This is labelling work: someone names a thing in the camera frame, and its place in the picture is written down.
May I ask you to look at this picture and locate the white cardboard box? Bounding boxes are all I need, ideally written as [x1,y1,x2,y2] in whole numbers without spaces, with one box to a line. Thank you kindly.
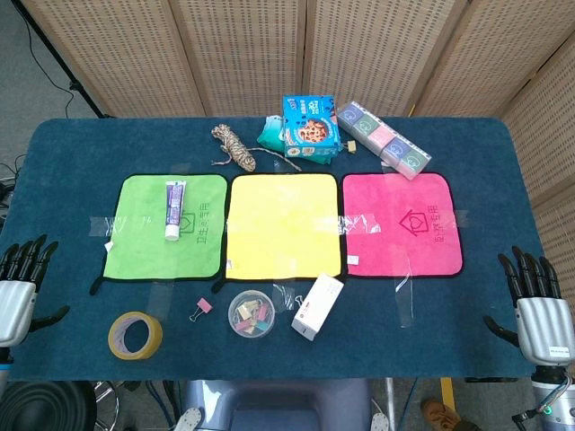
[290,271,346,343]

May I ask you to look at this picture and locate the teal green wipes pack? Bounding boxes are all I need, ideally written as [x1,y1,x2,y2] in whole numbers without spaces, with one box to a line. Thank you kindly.
[256,114,343,164]

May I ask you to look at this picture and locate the braided arm cable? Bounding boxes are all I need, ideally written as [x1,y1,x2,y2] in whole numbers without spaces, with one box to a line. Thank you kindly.
[511,374,574,426]

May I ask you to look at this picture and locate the dark blue tablecloth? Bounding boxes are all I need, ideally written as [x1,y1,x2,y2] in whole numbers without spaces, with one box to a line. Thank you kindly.
[7,117,547,383]

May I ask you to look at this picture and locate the black wall cable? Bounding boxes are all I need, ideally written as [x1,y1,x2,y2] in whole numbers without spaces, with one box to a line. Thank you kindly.
[21,8,86,119]

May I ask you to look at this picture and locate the pink binder clip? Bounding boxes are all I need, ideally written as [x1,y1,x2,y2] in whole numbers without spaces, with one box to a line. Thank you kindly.
[189,296,214,323]

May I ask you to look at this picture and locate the clear tub of binder clips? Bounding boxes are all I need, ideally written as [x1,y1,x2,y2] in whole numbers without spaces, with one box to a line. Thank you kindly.
[226,289,277,339]

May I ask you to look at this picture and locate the pink microfiber cloth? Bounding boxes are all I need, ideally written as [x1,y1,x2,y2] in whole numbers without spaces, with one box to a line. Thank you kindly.
[341,172,465,280]

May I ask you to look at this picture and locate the blue cookie box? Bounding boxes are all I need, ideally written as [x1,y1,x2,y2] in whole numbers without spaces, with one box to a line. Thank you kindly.
[281,94,341,159]

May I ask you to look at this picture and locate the woven folding screen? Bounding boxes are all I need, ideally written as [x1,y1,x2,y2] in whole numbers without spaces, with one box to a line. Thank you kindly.
[20,0,575,315]

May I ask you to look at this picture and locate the clear tape strip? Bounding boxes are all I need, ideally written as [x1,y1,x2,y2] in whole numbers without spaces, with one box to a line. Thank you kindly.
[87,215,155,238]
[314,209,469,237]
[392,268,415,330]
[146,281,175,322]

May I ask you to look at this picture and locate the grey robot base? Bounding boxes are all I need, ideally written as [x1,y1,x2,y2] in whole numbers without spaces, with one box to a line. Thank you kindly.
[172,378,393,431]

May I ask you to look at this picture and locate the black round drum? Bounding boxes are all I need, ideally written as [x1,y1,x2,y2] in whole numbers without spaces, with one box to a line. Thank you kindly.
[0,380,99,431]

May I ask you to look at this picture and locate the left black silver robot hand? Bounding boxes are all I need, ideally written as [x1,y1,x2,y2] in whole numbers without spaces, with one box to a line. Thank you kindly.
[0,233,71,349]

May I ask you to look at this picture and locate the yellow microfiber cloth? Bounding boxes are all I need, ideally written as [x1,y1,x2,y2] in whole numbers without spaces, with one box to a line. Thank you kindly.
[211,172,343,294]

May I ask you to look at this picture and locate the purple toothpaste tube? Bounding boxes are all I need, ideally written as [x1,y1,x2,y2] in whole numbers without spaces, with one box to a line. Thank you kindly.
[164,179,188,242]

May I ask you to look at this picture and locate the chrome stool frame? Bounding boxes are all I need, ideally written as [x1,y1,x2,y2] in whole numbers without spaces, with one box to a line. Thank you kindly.
[93,380,121,431]

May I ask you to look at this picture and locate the brown shoe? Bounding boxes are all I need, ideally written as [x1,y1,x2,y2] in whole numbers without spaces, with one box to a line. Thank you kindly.
[420,399,464,431]

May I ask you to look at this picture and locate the green microfiber cloth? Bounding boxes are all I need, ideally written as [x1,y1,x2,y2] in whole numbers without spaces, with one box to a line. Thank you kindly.
[89,173,229,296]

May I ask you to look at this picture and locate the small clear plastic bag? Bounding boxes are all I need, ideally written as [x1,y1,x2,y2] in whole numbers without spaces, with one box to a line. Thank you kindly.
[270,283,307,314]

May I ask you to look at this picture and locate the yellow packing tape roll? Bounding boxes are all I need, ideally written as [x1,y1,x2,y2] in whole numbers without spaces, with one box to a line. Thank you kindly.
[107,311,164,362]

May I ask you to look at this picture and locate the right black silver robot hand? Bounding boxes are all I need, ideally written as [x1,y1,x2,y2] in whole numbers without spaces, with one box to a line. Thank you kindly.
[482,245,575,367]

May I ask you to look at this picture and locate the black stand pole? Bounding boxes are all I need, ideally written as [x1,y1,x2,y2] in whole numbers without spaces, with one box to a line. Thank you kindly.
[10,0,110,119]

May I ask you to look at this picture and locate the clear multicolour tissue pack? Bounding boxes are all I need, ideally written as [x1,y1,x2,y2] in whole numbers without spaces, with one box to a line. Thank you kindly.
[336,101,433,181]

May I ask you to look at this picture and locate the brown white twine bundle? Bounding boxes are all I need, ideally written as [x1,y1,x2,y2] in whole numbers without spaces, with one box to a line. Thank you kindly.
[210,124,304,173]

